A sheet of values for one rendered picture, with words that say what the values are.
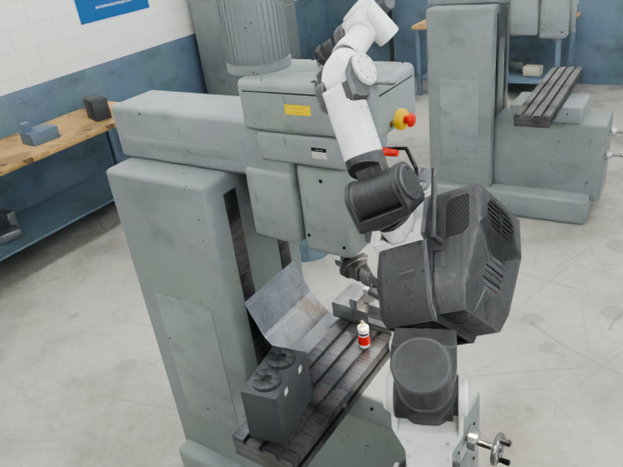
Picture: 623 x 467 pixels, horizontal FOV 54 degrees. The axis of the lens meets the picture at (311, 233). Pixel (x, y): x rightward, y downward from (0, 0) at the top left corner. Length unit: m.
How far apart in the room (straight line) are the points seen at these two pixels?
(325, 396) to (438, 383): 0.94
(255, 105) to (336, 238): 0.48
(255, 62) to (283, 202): 0.44
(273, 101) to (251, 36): 0.20
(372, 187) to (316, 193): 0.57
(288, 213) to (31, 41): 4.47
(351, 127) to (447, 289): 0.40
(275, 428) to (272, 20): 1.20
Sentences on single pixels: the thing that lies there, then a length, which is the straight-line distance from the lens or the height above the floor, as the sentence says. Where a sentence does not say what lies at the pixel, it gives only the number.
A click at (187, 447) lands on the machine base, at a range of 3.01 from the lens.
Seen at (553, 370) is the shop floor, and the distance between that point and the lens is 3.55.
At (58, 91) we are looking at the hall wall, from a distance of 6.25.
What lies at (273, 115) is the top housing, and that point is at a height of 1.79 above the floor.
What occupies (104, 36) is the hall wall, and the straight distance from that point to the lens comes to 6.58.
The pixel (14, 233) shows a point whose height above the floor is 0.28.
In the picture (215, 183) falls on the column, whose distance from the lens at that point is 2.03.
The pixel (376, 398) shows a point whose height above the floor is 0.82.
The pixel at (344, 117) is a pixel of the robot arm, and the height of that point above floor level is 1.90.
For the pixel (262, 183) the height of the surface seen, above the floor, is 1.55.
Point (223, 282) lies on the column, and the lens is 2.16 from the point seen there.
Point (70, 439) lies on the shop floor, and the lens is 3.61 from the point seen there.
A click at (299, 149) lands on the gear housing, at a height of 1.68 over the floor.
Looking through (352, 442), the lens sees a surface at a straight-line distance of 2.39.
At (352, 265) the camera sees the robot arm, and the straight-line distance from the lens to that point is 2.00.
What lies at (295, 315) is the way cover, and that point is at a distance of 2.40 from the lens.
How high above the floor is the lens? 2.31
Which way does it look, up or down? 28 degrees down
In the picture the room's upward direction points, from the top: 8 degrees counter-clockwise
